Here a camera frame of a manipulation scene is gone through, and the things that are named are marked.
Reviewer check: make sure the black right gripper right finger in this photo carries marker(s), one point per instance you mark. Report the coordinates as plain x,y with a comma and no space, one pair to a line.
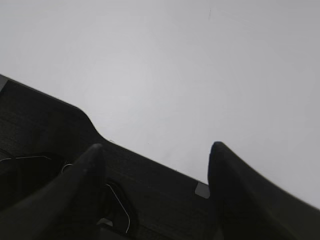
248,206

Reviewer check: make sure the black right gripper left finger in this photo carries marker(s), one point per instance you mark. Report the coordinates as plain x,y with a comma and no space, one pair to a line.
67,208

